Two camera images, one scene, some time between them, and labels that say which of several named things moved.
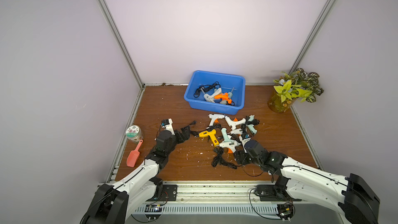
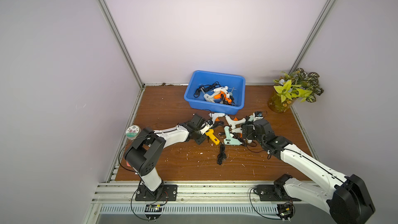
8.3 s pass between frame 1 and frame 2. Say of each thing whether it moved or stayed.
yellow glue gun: stayed
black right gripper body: moved
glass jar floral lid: stayed
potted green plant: stayed
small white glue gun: stayed
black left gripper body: moved
